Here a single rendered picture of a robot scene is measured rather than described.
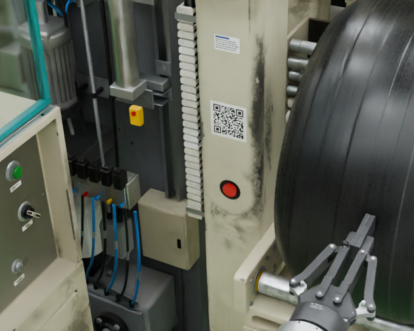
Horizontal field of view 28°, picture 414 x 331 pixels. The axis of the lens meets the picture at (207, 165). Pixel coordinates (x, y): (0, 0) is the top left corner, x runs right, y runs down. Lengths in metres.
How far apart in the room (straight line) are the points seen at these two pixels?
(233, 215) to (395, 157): 0.51
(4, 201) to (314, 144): 0.60
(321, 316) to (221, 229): 0.64
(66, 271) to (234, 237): 0.35
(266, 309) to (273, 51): 0.51
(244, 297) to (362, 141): 0.50
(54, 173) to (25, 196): 0.07
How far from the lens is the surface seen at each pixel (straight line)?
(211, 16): 1.46
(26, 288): 1.71
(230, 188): 1.63
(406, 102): 1.27
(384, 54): 1.31
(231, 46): 1.47
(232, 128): 1.55
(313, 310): 1.11
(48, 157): 1.61
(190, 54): 1.53
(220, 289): 1.83
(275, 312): 1.66
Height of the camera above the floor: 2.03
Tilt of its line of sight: 34 degrees down
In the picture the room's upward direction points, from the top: 2 degrees counter-clockwise
